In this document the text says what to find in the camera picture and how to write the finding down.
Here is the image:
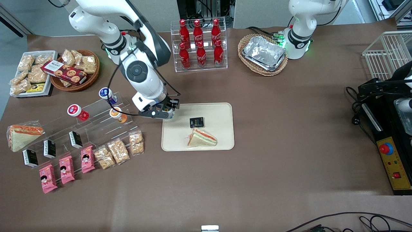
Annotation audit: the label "black white small carton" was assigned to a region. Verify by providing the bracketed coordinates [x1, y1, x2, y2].
[69, 131, 83, 149]
[43, 139, 56, 159]
[22, 149, 39, 168]

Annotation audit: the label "yellow snack packet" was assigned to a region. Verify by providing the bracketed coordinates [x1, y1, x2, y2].
[26, 83, 45, 94]

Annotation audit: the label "clear bag of crackers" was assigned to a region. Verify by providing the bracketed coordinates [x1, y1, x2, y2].
[93, 145, 116, 170]
[71, 50, 84, 65]
[62, 49, 75, 66]
[35, 54, 53, 65]
[10, 71, 29, 85]
[77, 55, 97, 74]
[18, 55, 35, 72]
[107, 138, 130, 165]
[28, 66, 48, 84]
[129, 130, 145, 156]
[11, 79, 32, 95]

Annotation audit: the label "black gum box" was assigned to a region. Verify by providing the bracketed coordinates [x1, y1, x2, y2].
[189, 117, 205, 129]

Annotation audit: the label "beige plastic tray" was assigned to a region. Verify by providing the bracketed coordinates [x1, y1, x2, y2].
[161, 102, 235, 152]

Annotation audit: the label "clear plastic container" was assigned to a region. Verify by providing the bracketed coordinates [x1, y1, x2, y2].
[394, 98, 412, 136]

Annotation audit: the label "white wire basket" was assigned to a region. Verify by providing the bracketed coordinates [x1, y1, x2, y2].
[362, 31, 412, 81]

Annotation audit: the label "black yellow control box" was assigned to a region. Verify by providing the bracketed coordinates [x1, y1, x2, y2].
[360, 97, 412, 196]

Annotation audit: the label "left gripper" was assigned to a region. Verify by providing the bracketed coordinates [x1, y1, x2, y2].
[357, 61, 412, 98]

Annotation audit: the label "blue gum bottle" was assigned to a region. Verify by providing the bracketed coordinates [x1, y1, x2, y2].
[98, 87, 118, 105]

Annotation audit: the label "brown wicker basket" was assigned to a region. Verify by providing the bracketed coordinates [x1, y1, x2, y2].
[50, 49, 100, 92]

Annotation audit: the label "clear acrylic gum riser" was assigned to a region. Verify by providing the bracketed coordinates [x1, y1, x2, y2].
[40, 92, 133, 146]

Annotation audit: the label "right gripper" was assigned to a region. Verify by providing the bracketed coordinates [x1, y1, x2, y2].
[133, 92, 180, 120]

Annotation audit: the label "light wicker basket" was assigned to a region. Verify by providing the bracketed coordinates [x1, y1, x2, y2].
[238, 34, 288, 76]

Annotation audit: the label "small wrapped triangle sandwich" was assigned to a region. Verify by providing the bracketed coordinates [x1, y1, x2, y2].
[187, 128, 218, 148]

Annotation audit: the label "large wrapped triangle sandwich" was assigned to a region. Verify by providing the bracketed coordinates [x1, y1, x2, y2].
[6, 121, 45, 152]

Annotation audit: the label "red cookie box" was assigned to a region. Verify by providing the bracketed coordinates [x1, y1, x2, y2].
[41, 60, 87, 86]

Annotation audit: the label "black control box cable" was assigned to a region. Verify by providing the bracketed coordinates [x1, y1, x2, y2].
[346, 86, 378, 145]

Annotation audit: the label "clear acrylic snack riser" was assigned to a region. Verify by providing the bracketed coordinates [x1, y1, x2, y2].
[19, 126, 139, 182]

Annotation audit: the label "red gum bottle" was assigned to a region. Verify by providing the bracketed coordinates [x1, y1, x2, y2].
[67, 104, 90, 121]

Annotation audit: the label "black equipment rack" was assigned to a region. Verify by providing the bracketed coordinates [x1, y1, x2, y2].
[176, 0, 234, 28]

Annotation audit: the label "stacked aluminium foil trays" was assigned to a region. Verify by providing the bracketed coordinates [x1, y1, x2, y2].
[242, 35, 287, 72]

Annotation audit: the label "black cables on floor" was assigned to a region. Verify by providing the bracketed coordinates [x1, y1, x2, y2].
[285, 212, 412, 232]

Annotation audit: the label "pink snack packet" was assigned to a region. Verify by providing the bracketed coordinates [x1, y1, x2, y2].
[59, 155, 76, 185]
[39, 164, 58, 194]
[80, 145, 96, 174]

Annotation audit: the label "white rectangular snack tray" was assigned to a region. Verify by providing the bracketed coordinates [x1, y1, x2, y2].
[10, 51, 58, 97]

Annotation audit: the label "clear acrylic bottle rack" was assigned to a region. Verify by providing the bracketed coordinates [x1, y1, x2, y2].
[171, 17, 228, 73]

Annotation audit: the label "black base cable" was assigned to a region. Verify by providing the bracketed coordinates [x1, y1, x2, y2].
[246, 26, 287, 42]

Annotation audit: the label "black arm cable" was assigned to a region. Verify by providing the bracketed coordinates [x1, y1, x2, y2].
[107, 41, 181, 117]

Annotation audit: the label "red cola bottle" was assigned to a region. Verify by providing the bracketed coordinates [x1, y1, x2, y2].
[179, 19, 190, 49]
[214, 39, 224, 67]
[193, 19, 204, 48]
[211, 19, 222, 45]
[196, 42, 207, 68]
[179, 43, 191, 69]

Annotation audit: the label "orange gum bottle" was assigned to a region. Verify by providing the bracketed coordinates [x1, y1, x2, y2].
[109, 107, 128, 124]

